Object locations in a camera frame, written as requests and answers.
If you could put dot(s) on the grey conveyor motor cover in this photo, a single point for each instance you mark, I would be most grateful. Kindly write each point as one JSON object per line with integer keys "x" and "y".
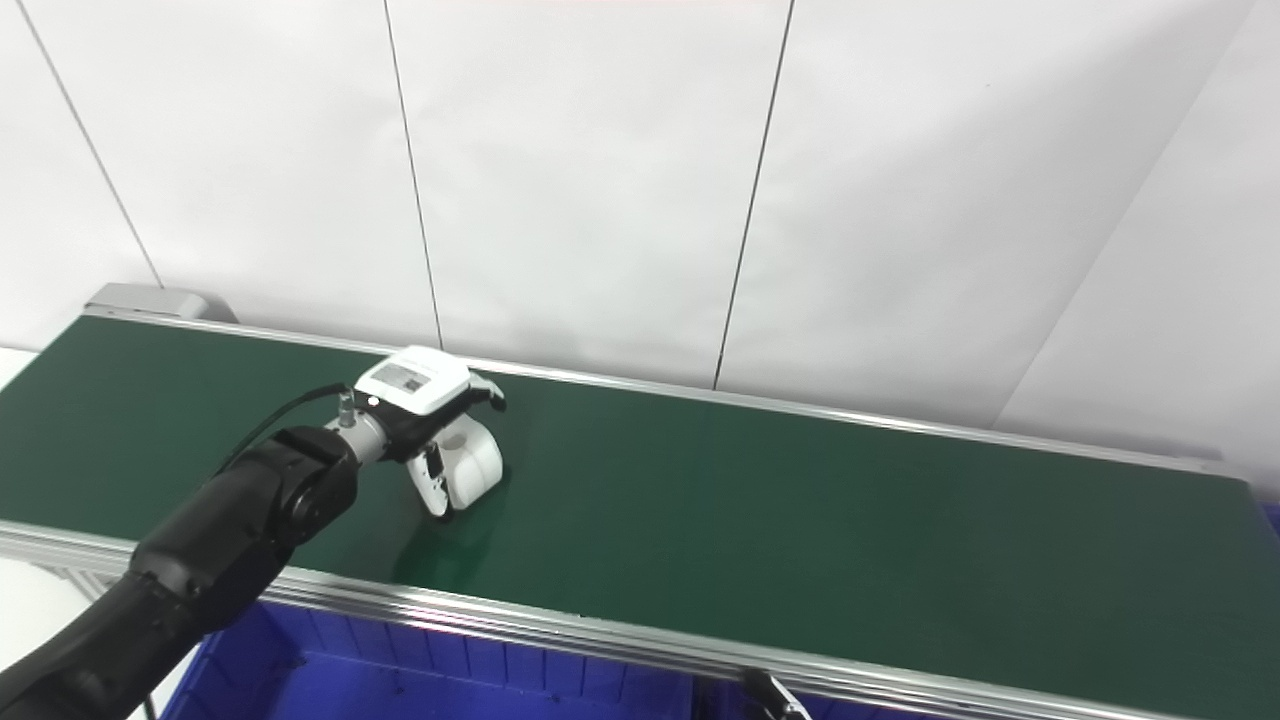
{"x": 150, "y": 300}

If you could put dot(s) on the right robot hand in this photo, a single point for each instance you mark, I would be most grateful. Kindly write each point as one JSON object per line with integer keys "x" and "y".
{"x": 780, "y": 700}

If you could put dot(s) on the aluminium conveyor support leg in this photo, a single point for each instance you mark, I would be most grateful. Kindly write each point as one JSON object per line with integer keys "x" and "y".
{"x": 75, "y": 580}

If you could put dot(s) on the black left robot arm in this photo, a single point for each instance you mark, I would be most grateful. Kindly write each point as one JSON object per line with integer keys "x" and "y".
{"x": 200, "y": 560}

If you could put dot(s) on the green conveyor belt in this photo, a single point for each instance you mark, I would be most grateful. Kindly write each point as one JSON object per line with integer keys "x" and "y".
{"x": 560, "y": 625}
{"x": 800, "y": 520}

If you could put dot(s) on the white plastic part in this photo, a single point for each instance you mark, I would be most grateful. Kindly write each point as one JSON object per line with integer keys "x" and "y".
{"x": 475, "y": 465}

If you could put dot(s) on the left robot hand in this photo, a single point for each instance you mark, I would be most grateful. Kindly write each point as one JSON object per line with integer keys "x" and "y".
{"x": 415, "y": 385}

